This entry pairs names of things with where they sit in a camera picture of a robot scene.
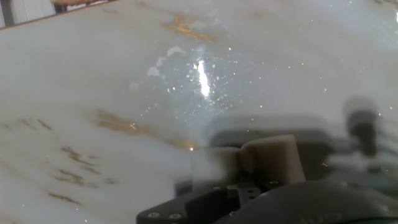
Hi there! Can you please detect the white rectangular sponge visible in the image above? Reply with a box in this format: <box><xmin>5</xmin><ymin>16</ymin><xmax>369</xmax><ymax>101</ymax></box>
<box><xmin>190</xmin><ymin>134</ymin><xmax>307</xmax><ymax>189</ymax></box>

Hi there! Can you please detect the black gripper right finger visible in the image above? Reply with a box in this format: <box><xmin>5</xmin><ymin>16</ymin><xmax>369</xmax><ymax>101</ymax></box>
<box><xmin>259</xmin><ymin>179</ymin><xmax>284</xmax><ymax>191</ymax></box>

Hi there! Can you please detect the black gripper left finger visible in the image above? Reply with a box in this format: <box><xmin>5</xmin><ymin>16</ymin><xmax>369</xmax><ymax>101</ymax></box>
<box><xmin>136</xmin><ymin>182</ymin><xmax>264</xmax><ymax>224</ymax></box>

